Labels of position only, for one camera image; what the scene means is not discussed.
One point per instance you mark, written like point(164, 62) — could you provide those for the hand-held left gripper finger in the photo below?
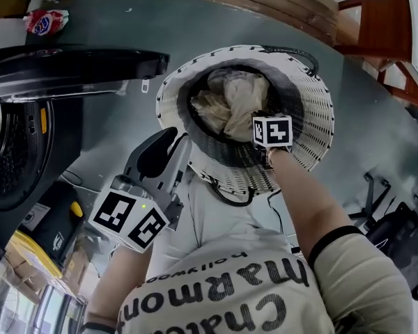
point(179, 165)
point(130, 162)

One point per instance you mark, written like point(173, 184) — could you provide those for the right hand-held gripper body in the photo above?
point(273, 132)

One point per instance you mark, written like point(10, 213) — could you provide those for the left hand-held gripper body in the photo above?
point(122, 218)

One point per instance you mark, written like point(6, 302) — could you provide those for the white laundry basket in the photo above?
point(313, 117)

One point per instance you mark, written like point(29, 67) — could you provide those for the cream clothes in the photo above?
point(230, 106)

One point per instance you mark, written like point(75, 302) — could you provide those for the black washing machine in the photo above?
point(14, 151)

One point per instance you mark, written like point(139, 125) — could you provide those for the person's left forearm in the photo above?
point(118, 284)

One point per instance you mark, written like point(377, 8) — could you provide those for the person's right forearm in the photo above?
point(310, 204)

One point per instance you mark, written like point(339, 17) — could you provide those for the person's white trousers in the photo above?
point(223, 214)

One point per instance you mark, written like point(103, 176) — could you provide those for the black bin with yellow lid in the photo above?
point(55, 221)

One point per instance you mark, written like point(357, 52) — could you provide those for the brown cardboard box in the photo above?
point(76, 266)

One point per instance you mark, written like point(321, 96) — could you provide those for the black round washer door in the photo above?
point(73, 68)

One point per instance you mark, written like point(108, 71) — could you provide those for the person's cream printed shirt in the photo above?
point(230, 301)

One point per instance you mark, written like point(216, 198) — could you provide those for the white-topped brown table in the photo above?
point(383, 26)

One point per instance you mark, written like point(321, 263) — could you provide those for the black office chair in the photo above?
point(397, 235)

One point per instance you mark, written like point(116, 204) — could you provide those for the red white detergent bag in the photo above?
point(45, 22)

